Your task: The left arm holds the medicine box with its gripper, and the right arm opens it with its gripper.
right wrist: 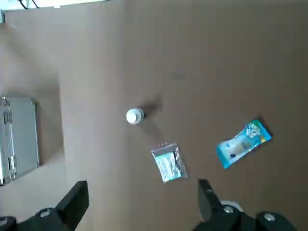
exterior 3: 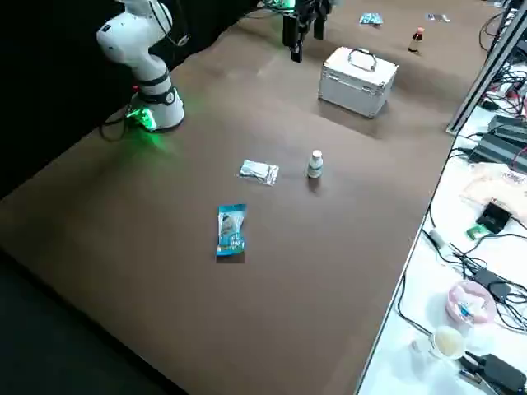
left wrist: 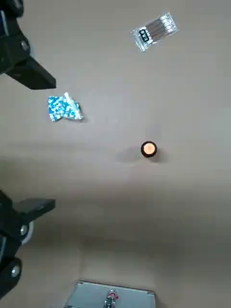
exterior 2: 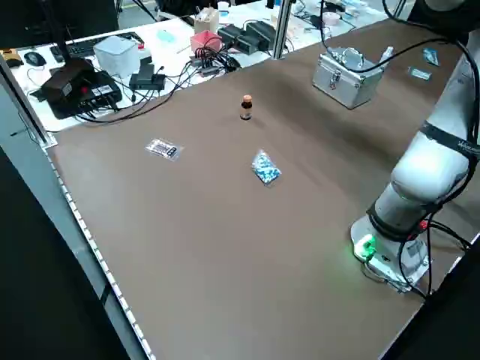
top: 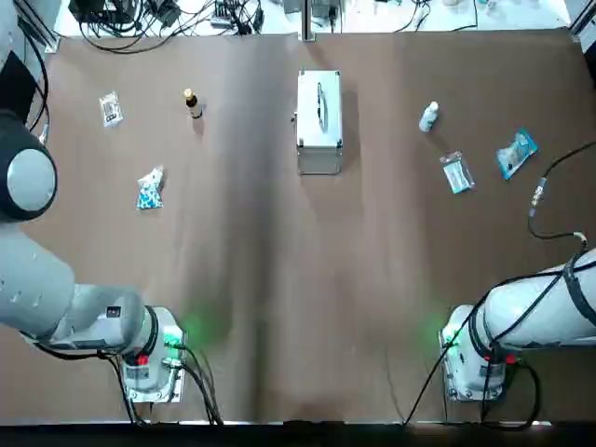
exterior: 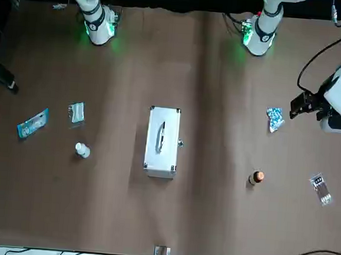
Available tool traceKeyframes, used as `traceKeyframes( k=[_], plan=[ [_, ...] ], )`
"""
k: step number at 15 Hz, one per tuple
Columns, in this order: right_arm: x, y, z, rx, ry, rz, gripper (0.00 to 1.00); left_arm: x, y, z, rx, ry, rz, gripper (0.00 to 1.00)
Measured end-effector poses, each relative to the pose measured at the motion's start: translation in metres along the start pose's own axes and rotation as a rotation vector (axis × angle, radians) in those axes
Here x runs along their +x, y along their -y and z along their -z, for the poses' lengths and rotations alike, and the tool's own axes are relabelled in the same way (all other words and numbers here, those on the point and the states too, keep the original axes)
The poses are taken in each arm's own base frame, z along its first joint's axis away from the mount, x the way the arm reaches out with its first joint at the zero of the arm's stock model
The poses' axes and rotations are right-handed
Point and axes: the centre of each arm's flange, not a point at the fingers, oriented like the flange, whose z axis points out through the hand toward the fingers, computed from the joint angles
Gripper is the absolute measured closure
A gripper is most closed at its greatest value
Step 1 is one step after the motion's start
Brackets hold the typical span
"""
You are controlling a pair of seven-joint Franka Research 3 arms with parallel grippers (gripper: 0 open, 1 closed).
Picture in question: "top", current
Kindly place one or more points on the silver aluminium medicine case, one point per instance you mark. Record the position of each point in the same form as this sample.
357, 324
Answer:
319, 121

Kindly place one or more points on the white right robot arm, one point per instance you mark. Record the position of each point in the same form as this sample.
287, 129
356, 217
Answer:
535, 307

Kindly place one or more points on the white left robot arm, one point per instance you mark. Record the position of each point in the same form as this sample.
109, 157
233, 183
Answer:
32, 279

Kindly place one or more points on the grey metal box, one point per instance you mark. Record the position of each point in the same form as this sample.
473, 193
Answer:
326, 9

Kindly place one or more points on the blue white capsule bag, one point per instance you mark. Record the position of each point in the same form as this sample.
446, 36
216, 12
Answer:
150, 193

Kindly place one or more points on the brown glass bottle orange cap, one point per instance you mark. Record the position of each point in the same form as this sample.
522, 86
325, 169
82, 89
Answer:
194, 108

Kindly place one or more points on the clear zip bag green patches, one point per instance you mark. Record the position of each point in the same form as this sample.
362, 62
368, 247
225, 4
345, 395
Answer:
457, 173

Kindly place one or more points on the white plastic bottle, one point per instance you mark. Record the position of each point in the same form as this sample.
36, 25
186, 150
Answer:
428, 118

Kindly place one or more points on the clear bag of dark swabs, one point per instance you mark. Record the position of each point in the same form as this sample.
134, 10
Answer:
111, 109

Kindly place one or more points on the grey power strip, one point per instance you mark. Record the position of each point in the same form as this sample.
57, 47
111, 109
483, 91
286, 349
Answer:
223, 13

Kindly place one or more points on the blue white foil packet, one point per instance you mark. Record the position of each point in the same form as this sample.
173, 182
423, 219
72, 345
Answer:
516, 153

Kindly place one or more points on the black power adapter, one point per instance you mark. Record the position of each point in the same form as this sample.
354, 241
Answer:
166, 11

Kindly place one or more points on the black flat device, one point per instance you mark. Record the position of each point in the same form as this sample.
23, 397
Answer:
100, 9

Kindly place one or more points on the silver aluminium post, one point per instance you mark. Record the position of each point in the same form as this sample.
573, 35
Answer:
306, 23

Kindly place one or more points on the aluminium frame profile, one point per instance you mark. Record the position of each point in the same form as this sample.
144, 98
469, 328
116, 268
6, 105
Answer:
584, 21
39, 35

